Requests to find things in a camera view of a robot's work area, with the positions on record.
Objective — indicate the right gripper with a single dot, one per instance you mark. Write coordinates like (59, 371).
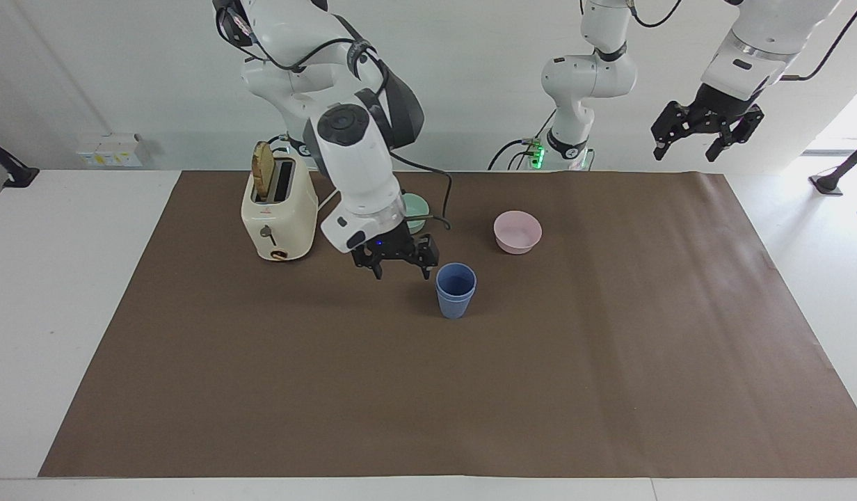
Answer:
(390, 245)

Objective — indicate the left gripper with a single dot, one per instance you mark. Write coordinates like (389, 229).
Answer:
(724, 104)

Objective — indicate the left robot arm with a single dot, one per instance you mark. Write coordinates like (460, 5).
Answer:
(587, 76)

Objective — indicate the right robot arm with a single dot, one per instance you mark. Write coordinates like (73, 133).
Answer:
(359, 167)

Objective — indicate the light green bowl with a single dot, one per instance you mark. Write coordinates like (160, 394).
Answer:
(416, 209)

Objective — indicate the blue plastic cup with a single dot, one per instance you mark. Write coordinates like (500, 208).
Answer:
(456, 280)
(455, 307)

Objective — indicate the pink bowl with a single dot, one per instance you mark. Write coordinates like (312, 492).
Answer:
(517, 232)

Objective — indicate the cream toaster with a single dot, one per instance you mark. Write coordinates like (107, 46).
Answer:
(279, 223)

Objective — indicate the black stand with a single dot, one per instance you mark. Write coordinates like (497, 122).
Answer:
(4, 167)
(842, 170)

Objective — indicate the slice of toast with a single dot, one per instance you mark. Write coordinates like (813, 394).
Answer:
(263, 170)

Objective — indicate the white wall socket box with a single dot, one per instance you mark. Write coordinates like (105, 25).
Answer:
(112, 149)

